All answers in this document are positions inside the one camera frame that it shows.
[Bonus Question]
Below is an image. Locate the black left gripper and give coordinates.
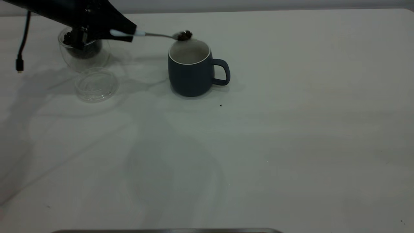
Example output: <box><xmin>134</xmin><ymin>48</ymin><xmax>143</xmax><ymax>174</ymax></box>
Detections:
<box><xmin>58</xmin><ymin>0</ymin><xmax>137</xmax><ymax>50</ymax></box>

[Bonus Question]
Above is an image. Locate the metal spoon with white handle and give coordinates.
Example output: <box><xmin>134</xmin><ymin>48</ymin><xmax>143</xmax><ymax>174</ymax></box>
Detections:
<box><xmin>110</xmin><ymin>29</ymin><xmax>193</xmax><ymax>42</ymax></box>

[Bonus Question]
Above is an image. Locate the double-walled glass cup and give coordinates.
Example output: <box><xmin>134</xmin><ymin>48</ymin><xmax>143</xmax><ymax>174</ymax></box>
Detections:
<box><xmin>58</xmin><ymin>27</ymin><xmax>112</xmax><ymax>72</ymax></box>

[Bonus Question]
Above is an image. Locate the clear glass lid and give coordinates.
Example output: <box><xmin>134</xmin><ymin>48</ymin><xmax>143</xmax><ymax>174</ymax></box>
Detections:
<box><xmin>75</xmin><ymin>67</ymin><xmax>119</xmax><ymax>103</ymax></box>

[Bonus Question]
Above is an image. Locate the dark grey ceramic mug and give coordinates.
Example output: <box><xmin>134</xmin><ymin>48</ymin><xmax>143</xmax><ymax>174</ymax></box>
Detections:
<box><xmin>168</xmin><ymin>39</ymin><xmax>231</xmax><ymax>97</ymax></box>

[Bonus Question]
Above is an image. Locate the coffee beans pile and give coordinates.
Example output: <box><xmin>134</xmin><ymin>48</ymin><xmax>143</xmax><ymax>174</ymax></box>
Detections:
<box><xmin>63</xmin><ymin>32</ymin><xmax>103</xmax><ymax>59</ymax></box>

